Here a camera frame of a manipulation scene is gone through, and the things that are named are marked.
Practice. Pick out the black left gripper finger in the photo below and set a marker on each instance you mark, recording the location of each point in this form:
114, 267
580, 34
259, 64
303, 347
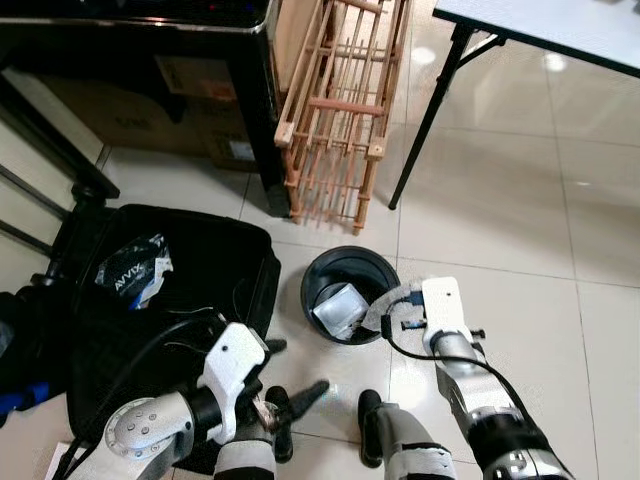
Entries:
308, 395

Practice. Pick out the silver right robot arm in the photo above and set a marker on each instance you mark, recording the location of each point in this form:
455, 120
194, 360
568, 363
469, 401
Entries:
480, 400

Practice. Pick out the white crumpled trash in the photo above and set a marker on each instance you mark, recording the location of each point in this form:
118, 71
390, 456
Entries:
340, 310

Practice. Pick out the round black rubbish bin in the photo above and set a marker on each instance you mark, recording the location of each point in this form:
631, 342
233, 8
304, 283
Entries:
345, 265

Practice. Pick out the robot left leg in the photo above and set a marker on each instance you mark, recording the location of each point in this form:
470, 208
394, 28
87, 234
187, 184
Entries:
245, 462

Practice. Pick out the robot leg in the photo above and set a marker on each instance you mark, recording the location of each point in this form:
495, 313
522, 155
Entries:
410, 450
245, 462

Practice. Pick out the robot right leg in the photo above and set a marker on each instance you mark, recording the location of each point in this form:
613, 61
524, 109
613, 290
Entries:
410, 450

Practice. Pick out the black fabric suitcase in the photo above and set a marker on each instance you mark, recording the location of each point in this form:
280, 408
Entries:
220, 260

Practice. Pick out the black printed plastic bag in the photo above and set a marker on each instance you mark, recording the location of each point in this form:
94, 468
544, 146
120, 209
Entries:
135, 265

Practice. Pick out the white flat box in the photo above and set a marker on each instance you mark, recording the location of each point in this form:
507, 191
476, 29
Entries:
62, 462

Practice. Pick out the wooden slatted rack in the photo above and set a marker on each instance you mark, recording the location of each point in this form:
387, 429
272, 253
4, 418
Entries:
340, 110

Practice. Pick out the black glossy desk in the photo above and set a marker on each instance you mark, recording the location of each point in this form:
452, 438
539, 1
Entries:
265, 130

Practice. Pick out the black blue backpack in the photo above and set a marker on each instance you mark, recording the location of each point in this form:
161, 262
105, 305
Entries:
25, 350

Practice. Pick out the flat cardboard sheet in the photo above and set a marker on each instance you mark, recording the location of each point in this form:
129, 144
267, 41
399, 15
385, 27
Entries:
295, 40

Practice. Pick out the brown cardboard box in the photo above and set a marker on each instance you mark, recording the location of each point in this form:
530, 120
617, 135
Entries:
140, 115

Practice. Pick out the white folding table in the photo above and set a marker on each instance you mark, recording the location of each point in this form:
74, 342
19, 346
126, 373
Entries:
560, 25

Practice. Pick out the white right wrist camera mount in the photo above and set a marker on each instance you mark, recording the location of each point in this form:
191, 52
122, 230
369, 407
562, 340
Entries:
445, 310

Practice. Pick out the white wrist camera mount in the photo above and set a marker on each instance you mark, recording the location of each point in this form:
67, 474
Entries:
445, 310
232, 365

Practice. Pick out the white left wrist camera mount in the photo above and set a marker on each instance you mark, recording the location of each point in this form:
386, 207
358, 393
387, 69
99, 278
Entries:
232, 365

